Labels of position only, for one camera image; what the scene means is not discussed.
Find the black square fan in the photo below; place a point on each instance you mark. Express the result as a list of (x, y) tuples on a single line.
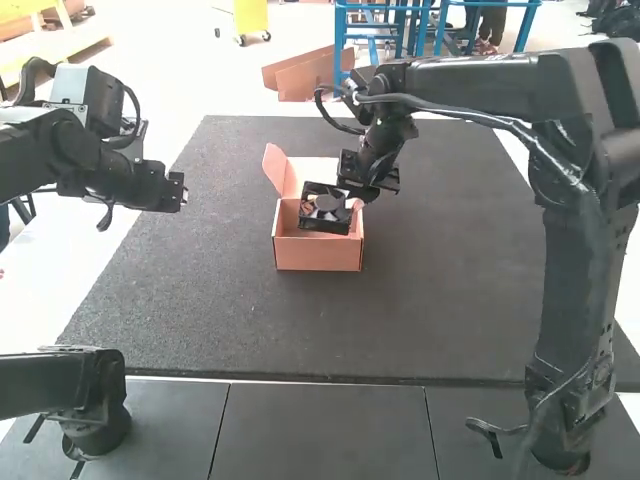
[(325, 212)]

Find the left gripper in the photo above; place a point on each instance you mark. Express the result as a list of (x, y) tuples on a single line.
[(155, 187)]

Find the dark base panel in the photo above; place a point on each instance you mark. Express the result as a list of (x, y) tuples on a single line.
[(475, 465), (325, 435), (165, 430)]

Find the yellow wheeled cart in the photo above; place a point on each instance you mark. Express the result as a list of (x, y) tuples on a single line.
[(250, 17)]

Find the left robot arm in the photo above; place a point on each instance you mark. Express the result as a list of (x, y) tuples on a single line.
[(75, 150)]

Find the blue metal frame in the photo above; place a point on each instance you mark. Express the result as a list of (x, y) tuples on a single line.
[(350, 25)]

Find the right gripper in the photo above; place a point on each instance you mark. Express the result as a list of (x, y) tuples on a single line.
[(367, 172)]

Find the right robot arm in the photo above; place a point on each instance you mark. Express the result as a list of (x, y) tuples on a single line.
[(575, 250)]

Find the person's legs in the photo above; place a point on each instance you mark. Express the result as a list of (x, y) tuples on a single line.
[(492, 27)]

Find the black mat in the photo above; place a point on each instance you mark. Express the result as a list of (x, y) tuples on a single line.
[(225, 310)]

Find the wooden pallet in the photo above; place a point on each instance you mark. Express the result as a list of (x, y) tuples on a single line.
[(30, 25)]

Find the cardboard box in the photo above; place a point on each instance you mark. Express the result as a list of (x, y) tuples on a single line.
[(317, 252)]

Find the brown cardboard sheet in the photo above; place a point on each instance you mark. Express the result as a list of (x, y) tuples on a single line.
[(305, 75)]

